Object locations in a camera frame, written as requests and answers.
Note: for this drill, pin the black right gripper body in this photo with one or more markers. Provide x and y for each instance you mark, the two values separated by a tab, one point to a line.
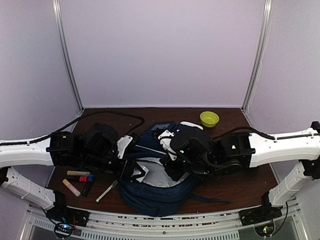
175	174

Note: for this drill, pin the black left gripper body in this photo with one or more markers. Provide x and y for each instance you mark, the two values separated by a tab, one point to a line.
123	171

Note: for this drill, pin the navy blue student backpack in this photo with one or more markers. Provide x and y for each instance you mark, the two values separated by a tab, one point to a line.
158	195

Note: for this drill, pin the blue cap marker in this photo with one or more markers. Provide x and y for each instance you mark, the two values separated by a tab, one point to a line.
88	185

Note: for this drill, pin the pink highlighter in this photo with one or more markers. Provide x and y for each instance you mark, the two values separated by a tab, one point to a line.
80	179

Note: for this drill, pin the yellow highlighter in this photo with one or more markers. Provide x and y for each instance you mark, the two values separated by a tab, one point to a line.
78	173

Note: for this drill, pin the beige highlighter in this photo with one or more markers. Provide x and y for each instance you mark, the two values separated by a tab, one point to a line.
71	188

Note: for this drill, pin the white power adapter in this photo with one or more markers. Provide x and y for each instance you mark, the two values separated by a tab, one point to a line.
139	179

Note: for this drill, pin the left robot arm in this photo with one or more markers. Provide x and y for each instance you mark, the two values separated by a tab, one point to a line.
98	149

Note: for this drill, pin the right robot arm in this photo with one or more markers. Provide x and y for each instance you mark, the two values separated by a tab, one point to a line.
244	148

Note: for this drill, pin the lime green bowl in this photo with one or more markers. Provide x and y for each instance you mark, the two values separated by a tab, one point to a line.
209	119

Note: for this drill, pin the aluminium front rail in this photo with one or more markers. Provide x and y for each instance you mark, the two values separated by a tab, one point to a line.
220	225

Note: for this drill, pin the aluminium frame post left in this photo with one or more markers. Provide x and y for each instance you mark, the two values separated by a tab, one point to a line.
65	52

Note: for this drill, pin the aluminium frame post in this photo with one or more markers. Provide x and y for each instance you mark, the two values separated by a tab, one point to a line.
260	51
65	52

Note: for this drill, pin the aluminium frame post right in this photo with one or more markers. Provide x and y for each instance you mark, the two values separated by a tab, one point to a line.
260	51

